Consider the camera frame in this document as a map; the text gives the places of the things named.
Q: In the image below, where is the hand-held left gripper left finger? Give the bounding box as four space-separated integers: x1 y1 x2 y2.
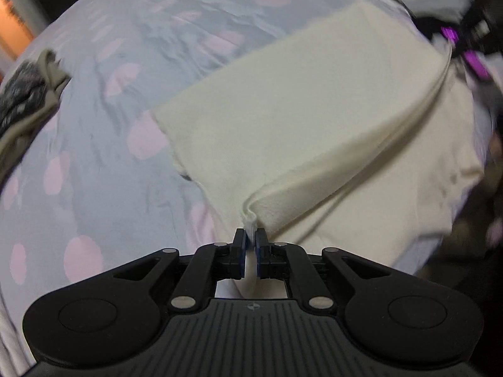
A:
113 228 250 315

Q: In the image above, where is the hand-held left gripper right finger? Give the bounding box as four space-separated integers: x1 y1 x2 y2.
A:
255 228 390 315

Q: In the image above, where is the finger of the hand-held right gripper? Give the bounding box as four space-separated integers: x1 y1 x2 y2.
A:
461 49 493 84
430 24 463 47

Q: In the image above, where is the cream knit garment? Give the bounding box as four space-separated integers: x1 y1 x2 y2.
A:
151 0 486 271

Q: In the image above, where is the bed with polka-dot sheet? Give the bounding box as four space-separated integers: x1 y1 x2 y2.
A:
0 0 503 377

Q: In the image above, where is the olive grey garment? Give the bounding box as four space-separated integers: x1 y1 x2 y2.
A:
0 49 72 183

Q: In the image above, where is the dark patterned garment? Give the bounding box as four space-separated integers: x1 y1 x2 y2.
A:
0 61 48 136

